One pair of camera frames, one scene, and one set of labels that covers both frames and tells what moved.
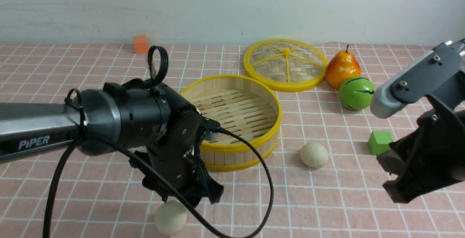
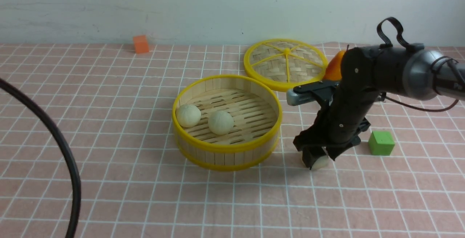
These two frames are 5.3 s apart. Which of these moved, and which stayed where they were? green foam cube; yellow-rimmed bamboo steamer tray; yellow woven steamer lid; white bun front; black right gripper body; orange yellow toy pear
Moved: black right gripper body; white bun front
Stayed: green foam cube; yellow-rimmed bamboo steamer tray; yellow woven steamer lid; orange yellow toy pear
